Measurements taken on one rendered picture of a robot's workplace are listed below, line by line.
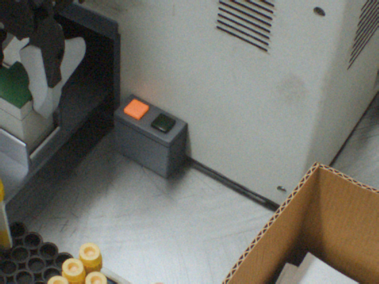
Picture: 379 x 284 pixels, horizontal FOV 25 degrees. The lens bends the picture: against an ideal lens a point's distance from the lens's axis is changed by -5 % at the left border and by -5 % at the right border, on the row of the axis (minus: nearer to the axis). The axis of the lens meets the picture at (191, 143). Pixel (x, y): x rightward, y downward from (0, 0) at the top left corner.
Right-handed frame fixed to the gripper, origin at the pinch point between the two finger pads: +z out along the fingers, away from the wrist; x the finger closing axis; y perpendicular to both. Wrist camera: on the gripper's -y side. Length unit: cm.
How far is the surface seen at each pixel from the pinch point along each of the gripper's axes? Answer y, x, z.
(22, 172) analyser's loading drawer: -3.1, -2.7, 5.0
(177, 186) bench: 6.0, -12.8, 9.0
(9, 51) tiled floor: 74, 78, 97
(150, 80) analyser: 9.0, -7.7, 1.1
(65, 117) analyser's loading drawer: 3.9, -2.0, 5.0
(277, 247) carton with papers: -1.3, -25.6, -1.5
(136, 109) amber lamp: 7.4, -7.3, 3.6
